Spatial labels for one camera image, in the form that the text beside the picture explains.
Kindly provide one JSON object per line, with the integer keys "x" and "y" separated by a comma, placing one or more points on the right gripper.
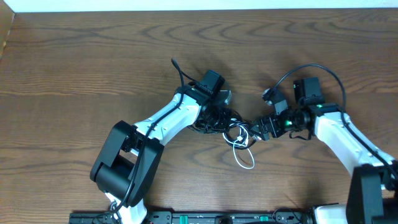
{"x": 272, "y": 118}

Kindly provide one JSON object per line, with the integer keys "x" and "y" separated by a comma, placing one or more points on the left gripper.
{"x": 227, "y": 116}

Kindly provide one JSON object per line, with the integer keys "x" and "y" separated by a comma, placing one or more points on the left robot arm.
{"x": 126, "y": 165}

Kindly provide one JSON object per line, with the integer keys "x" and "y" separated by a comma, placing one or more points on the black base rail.
{"x": 279, "y": 216}

